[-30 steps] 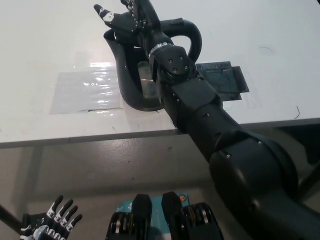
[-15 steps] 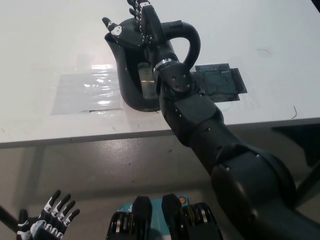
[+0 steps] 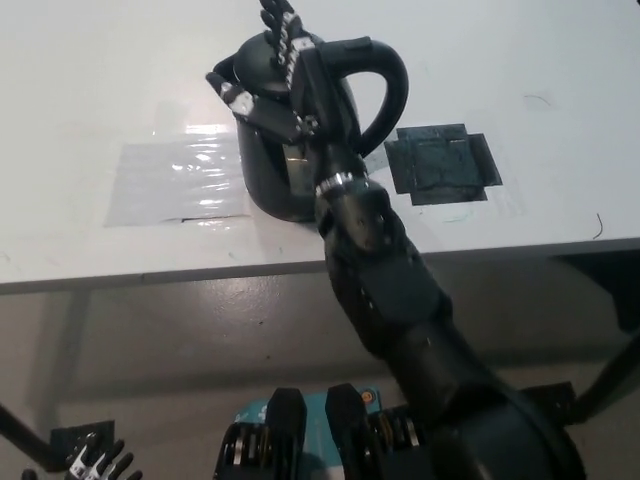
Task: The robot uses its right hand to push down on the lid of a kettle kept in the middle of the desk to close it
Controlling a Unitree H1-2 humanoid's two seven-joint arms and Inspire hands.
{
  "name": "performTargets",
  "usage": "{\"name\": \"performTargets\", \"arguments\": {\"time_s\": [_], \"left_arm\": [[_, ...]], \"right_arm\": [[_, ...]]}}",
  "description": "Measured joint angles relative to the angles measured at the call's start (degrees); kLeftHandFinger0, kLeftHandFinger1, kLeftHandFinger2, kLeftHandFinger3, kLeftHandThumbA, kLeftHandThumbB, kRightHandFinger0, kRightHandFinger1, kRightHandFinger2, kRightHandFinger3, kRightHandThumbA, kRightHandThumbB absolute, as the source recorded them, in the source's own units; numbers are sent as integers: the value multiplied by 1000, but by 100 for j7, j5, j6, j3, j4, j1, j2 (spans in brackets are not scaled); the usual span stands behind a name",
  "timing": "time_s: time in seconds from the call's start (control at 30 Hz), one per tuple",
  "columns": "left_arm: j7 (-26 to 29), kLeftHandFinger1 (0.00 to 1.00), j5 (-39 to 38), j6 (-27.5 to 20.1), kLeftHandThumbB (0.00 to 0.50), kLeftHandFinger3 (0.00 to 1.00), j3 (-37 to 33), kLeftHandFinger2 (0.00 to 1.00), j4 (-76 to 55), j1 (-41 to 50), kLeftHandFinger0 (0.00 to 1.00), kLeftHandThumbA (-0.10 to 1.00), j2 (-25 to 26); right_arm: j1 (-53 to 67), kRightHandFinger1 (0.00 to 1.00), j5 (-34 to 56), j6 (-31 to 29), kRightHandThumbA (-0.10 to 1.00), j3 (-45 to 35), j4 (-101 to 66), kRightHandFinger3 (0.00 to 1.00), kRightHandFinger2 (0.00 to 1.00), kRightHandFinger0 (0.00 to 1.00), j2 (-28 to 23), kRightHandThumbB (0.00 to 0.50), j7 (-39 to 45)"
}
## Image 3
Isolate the black electric kettle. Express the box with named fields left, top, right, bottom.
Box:
left=204, top=33, right=412, bottom=224

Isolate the dark under-table frame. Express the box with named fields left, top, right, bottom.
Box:
left=552, top=251, right=640, bottom=332

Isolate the black tape square patch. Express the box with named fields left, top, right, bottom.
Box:
left=383, top=121, right=503, bottom=207

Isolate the clear tape sheet patch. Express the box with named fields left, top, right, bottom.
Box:
left=102, top=124, right=254, bottom=229

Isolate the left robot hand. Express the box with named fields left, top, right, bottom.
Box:
left=22, top=432, right=145, bottom=480

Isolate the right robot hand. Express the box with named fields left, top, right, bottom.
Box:
left=205, top=0, right=370, bottom=195

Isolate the black table leg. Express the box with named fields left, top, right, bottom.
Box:
left=0, top=399, right=59, bottom=464
left=569, top=337, right=640, bottom=426

